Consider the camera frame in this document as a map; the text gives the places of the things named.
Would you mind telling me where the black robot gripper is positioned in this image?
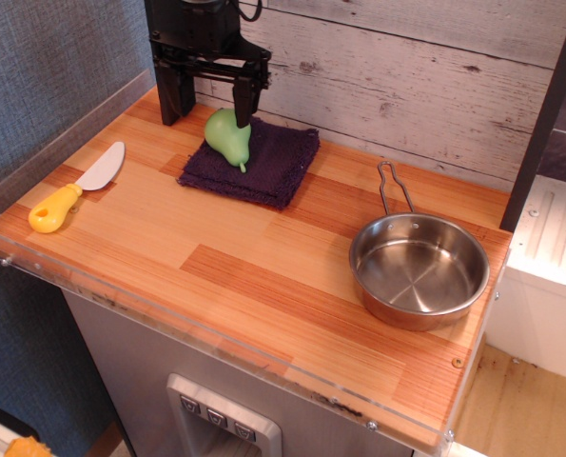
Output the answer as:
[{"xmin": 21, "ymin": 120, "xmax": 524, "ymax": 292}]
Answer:
[{"xmin": 147, "ymin": 4, "xmax": 273, "ymax": 129}]

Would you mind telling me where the green toy pear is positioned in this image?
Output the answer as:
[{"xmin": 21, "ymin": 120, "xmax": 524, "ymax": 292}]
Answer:
[{"xmin": 205, "ymin": 109, "xmax": 252, "ymax": 173}]

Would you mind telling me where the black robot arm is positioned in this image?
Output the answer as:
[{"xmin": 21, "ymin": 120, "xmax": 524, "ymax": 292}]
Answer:
[{"xmin": 145, "ymin": 0, "xmax": 271, "ymax": 129}]

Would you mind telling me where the stainless steel pot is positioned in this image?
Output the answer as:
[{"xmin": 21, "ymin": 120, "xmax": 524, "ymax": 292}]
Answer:
[{"xmin": 349, "ymin": 161, "xmax": 490, "ymax": 331}]

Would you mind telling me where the purple folded cloth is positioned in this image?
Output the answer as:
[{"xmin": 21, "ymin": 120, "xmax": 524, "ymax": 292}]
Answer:
[{"xmin": 177, "ymin": 117, "xmax": 321, "ymax": 209}]

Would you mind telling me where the silver toy fridge cabinet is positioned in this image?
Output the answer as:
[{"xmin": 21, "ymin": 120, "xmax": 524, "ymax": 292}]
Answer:
[{"xmin": 64, "ymin": 292, "xmax": 413, "ymax": 456}]

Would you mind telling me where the silver dispenser panel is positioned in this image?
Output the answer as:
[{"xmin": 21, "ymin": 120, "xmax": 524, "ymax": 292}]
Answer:
[{"xmin": 166, "ymin": 373, "xmax": 283, "ymax": 456}]

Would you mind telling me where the orange and black object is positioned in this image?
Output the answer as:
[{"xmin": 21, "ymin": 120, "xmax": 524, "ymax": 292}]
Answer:
[{"xmin": 0, "ymin": 437, "xmax": 54, "ymax": 457}]

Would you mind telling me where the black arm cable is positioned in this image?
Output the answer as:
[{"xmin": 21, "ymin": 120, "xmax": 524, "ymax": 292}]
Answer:
[{"xmin": 234, "ymin": 0, "xmax": 264, "ymax": 23}]

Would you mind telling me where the dark left shelf post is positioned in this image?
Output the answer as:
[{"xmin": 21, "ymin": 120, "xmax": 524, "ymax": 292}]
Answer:
[{"xmin": 145, "ymin": 1, "xmax": 196, "ymax": 126}]

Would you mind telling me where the dark shelf post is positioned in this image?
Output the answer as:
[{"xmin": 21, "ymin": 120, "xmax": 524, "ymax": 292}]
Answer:
[
  {"xmin": 145, "ymin": 1, "xmax": 196, "ymax": 126},
  {"xmin": 499, "ymin": 38, "xmax": 566, "ymax": 232}
]

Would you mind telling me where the yellow-handled toy knife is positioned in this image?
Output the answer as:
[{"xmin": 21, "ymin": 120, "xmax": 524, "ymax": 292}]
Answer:
[{"xmin": 28, "ymin": 141, "xmax": 126, "ymax": 233}]

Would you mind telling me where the clear acrylic guard rail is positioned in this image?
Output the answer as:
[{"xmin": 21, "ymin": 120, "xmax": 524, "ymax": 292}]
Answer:
[{"xmin": 0, "ymin": 235, "xmax": 454, "ymax": 456}]

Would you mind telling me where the dark right shelf post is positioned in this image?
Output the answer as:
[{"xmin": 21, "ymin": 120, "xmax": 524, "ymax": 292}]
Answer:
[{"xmin": 499, "ymin": 38, "xmax": 566, "ymax": 232}]

